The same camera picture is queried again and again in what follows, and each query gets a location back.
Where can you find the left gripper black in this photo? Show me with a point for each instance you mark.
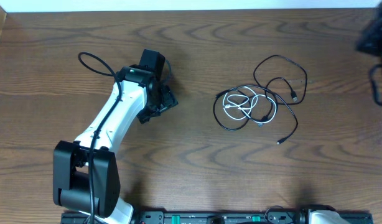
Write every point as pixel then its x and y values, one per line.
pixel 170 101

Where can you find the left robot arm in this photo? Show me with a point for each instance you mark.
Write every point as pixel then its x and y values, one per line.
pixel 85 172

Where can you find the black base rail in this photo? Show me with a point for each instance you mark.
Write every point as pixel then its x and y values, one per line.
pixel 157 217

